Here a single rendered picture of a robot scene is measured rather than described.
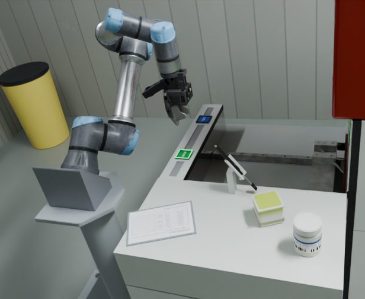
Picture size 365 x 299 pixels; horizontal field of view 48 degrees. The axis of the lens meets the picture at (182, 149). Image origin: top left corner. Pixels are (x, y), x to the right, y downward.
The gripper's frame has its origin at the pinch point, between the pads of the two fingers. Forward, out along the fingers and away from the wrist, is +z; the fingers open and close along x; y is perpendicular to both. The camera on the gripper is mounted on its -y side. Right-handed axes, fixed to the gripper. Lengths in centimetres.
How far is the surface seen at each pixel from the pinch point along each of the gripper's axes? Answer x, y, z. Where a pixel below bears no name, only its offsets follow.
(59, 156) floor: 117, -175, 110
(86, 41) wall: 186, -161, 32
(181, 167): -7.3, 2.2, 14.7
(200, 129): 19.3, 1.2, 15.0
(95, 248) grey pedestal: -20, -40, 52
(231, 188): -20.1, 24.5, 12.1
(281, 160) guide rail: 16.9, 34.0, 27.1
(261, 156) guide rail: 16.9, 26.1, 25.7
